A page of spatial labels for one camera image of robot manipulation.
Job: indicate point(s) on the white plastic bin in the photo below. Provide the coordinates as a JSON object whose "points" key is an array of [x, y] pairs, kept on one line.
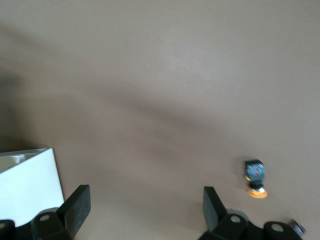
{"points": [[30, 190]]}

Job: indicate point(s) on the yellow mushroom push button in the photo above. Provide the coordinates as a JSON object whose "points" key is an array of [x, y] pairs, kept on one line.
{"points": [[255, 172]]}

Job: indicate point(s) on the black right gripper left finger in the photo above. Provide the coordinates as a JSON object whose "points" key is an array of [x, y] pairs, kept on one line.
{"points": [[75, 210]]}

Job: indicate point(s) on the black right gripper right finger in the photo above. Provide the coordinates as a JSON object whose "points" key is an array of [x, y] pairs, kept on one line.
{"points": [[212, 212]]}

